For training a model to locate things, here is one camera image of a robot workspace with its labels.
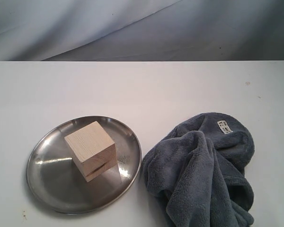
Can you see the light wooden cube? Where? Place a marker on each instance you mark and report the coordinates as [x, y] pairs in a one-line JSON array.
[[92, 150]]

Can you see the grey fleece towel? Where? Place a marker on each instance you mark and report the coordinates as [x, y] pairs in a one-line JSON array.
[[197, 173]]

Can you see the round stainless steel plate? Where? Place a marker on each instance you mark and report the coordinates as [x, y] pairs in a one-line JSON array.
[[57, 183]]

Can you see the white backdrop cloth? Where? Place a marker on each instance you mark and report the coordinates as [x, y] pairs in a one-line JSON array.
[[141, 30]]

